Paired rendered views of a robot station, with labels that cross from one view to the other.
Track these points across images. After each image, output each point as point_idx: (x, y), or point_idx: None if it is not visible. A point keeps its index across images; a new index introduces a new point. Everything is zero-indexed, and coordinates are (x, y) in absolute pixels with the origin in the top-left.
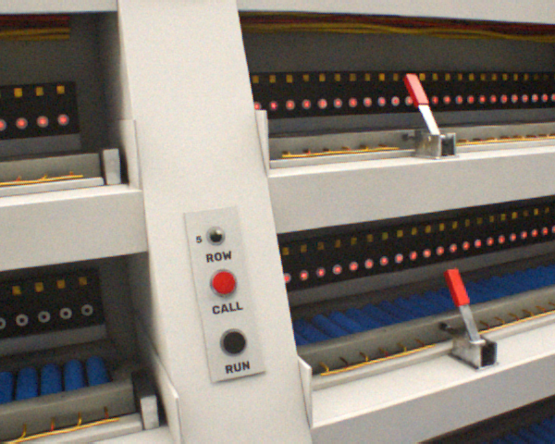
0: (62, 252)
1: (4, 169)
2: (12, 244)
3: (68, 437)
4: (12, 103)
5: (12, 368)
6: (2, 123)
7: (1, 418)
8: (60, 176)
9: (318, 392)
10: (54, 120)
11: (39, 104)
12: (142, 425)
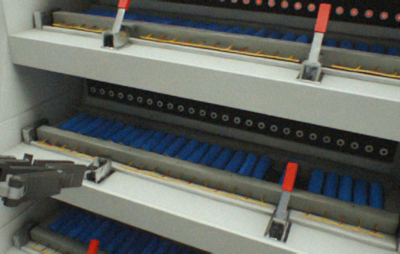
0: (393, 133)
1: (369, 60)
2: (363, 119)
3: (349, 233)
4: (382, 0)
5: (325, 168)
6: (370, 13)
7: (315, 202)
8: None
9: None
10: None
11: None
12: (396, 248)
